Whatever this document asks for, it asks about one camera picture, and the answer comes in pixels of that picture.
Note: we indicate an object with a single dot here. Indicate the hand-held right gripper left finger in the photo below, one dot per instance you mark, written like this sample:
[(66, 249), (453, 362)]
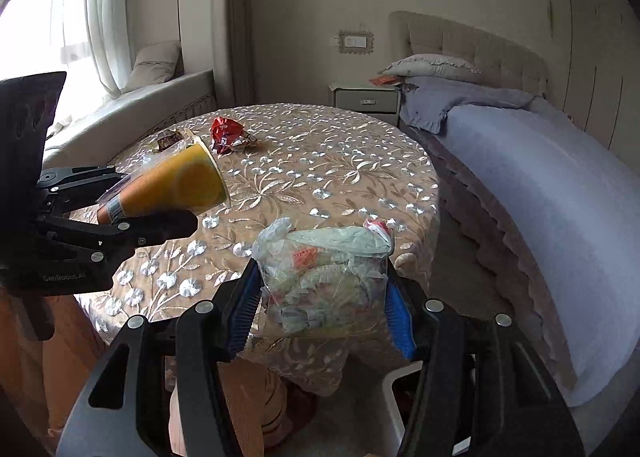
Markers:
[(245, 307)]

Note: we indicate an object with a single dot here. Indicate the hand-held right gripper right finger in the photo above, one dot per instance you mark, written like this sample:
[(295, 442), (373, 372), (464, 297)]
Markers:
[(400, 322)]

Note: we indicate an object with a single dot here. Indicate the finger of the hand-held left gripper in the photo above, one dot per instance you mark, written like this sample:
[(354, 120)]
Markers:
[(150, 232), (75, 174)]

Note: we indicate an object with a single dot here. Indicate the orange paper cup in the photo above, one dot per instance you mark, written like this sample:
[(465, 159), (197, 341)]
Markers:
[(185, 182)]

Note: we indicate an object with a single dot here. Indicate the orange red packet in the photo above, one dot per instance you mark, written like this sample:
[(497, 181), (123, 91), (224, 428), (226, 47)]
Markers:
[(305, 257)]

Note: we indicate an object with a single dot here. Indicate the clear plastic bag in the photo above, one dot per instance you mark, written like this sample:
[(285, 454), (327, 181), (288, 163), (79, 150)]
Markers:
[(325, 287)]

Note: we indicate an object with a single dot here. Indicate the white bin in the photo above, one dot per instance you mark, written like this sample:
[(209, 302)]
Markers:
[(395, 402)]

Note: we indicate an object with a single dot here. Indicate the brown snack wrapper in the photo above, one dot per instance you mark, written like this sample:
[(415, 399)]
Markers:
[(169, 140)]

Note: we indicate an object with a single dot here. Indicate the beige window seat mat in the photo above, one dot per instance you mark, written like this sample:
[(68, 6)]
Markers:
[(150, 107)]

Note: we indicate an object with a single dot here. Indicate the pink ruffled bed skirt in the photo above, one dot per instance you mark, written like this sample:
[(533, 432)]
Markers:
[(490, 237)]

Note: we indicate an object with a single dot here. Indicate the red snack wrapper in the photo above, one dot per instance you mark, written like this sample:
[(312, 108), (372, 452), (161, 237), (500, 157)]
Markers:
[(222, 129)]

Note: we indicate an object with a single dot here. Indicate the beige cushion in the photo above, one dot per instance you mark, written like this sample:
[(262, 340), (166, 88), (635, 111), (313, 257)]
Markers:
[(150, 64)]

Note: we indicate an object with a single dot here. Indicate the white sheer curtain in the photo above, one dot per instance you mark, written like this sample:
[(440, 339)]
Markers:
[(105, 12)]

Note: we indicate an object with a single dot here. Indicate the round table floral cloth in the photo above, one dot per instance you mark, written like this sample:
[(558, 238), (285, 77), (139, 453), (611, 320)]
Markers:
[(310, 172)]

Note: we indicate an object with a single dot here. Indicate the bed with grey blanket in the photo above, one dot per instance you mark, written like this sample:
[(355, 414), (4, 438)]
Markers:
[(550, 212)]

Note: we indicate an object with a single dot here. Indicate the white nightstand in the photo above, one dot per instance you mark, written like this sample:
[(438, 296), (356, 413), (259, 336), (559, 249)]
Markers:
[(365, 99)]

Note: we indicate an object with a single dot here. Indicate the lavender ruffled blanket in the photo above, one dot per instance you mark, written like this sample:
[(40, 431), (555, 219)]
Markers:
[(450, 99)]

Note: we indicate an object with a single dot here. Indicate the orange packet on nightstand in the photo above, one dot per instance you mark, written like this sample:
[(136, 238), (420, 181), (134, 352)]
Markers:
[(385, 81)]

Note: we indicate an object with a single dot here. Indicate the ruffled grey pillow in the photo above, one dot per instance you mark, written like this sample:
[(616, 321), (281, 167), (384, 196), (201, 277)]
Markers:
[(430, 67)]

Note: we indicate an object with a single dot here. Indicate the beige tufted headboard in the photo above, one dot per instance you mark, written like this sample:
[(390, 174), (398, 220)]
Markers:
[(475, 42)]

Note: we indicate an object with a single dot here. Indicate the beige wardrobe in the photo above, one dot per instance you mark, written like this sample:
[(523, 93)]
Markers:
[(605, 62)]

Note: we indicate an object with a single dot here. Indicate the wall switch panel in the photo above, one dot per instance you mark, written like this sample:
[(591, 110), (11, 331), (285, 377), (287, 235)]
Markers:
[(355, 42)]

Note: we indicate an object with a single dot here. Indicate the gold wall lamp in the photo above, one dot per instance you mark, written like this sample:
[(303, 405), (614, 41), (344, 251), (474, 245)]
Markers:
[(551, 9)]

